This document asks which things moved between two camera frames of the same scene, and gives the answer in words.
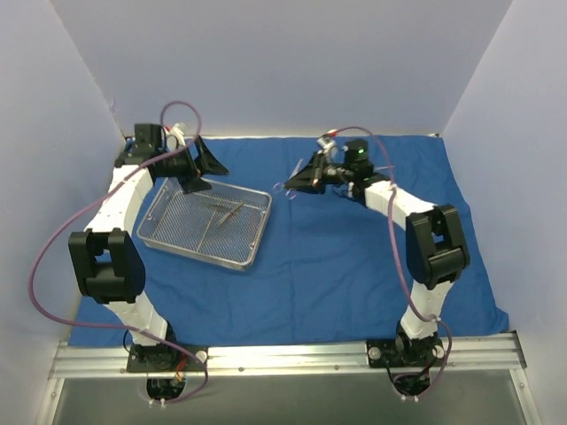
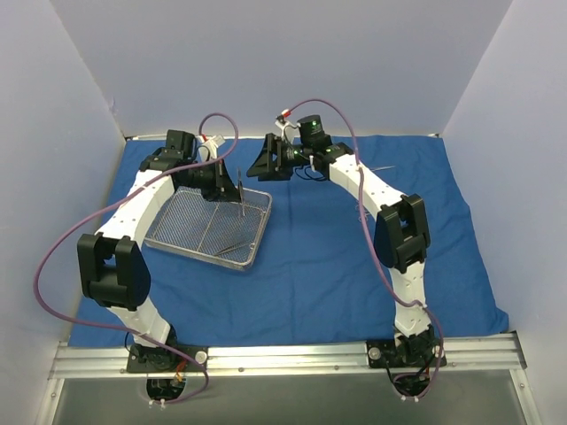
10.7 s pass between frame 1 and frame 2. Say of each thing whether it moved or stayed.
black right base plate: stayed
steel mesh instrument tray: stayed
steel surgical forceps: moved
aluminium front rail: stayed
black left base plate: stayed
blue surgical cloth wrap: stayed
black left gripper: moved
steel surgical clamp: stayed
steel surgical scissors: moved
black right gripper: moved
